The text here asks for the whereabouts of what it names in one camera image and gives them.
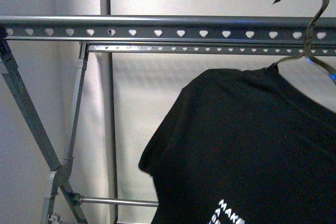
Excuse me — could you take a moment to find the front perforated top rail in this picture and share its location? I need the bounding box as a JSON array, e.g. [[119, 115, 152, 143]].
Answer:
[[0, 15, 336, 44]]

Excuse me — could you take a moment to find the grey vertical pole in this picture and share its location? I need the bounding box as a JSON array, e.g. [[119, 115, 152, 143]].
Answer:
[[98, 0, 119, 224]]

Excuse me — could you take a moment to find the upper chrome cross rod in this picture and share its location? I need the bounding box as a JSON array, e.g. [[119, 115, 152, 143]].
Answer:
[[78, 197, 159, 207]]

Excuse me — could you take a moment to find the metal clothes hanger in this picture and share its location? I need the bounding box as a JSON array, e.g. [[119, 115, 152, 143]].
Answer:
[[273, 0, 335, 84]]

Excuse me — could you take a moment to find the rear perforated top rail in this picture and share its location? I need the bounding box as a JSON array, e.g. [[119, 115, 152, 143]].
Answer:
[[87, 41, 336, 57]]

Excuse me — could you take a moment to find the black printed t-shirt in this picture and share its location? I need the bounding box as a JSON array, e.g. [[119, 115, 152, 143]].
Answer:
[[139, 65, 335, 223]]

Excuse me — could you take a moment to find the perforated rail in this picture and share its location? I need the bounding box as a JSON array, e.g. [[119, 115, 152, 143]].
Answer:
[[0, 15, 336, 44], [87, 41, 336, 57]]

